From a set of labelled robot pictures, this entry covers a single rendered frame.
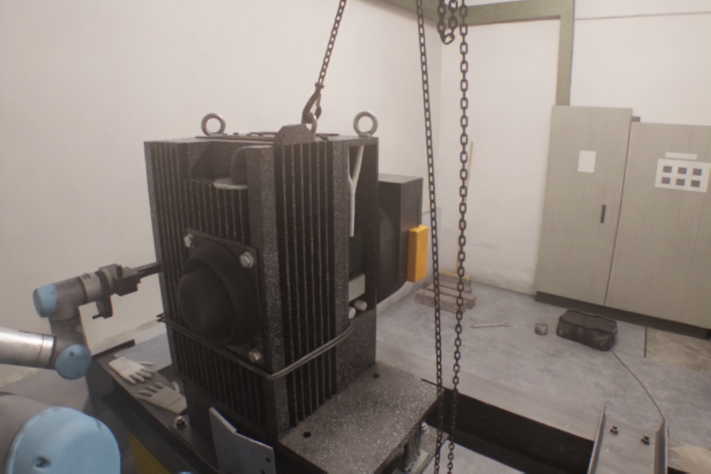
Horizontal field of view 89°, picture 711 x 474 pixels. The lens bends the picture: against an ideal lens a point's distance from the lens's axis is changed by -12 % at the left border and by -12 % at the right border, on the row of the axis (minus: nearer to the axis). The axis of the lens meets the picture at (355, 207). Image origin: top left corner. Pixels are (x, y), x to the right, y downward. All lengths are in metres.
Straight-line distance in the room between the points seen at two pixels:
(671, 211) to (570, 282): 0.98
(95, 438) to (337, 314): 0.74
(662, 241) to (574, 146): 0.99
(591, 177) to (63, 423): 3.54
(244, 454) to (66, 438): 0.51
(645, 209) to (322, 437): 3.07
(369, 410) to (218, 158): 0.78
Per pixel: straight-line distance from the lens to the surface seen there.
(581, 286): 3.88
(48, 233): 1.90
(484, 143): 4.07
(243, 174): 0.89
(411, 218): 1.20
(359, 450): 1.09
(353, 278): 1.20
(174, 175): 1.11
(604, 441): 1.63
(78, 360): 1.07
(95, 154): 1.92
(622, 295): 3.87
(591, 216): 3.71
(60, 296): 1.17
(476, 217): 4.20
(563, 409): 1.72
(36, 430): 0.52
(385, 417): 1.18
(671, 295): 3.86
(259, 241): 0.87
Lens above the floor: 1.68
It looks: 13 degrees down
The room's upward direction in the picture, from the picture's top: straight up
